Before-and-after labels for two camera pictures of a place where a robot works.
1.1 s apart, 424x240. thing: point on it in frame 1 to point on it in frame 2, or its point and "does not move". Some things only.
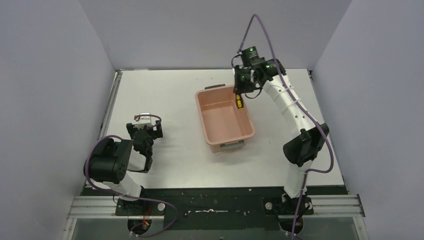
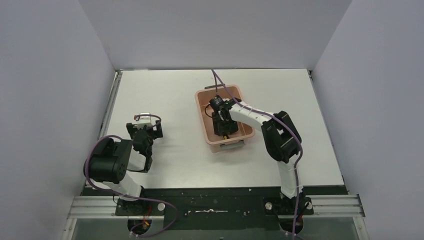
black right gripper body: [243, 81] to [225, 125]
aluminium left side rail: [117, 78] does not move
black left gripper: [145, 130] does not move
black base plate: [216, 208] does not move
